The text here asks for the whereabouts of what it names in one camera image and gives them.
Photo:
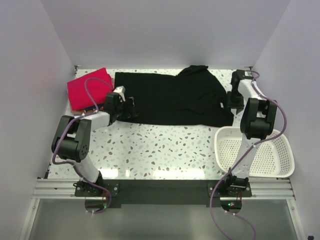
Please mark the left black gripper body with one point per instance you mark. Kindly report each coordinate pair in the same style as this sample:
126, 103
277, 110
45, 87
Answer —
121, 109

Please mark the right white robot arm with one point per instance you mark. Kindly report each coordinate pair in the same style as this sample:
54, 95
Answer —
257, 123

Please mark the folded orange t shirt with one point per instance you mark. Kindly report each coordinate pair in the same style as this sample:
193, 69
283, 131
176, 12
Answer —
89, 109

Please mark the white perforated plastic basket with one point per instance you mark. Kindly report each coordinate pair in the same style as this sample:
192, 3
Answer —
273, 159

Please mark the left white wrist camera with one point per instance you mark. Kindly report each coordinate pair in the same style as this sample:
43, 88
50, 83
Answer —
121, 91

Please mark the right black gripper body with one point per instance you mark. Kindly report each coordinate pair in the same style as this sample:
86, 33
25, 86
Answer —
235, 100

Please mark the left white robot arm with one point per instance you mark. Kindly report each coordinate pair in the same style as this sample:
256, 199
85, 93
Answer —
71, 142

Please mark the black t shirt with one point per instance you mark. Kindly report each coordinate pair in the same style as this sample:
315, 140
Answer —
192, 97

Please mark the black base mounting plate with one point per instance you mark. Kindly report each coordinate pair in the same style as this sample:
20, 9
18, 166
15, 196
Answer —
114, 193

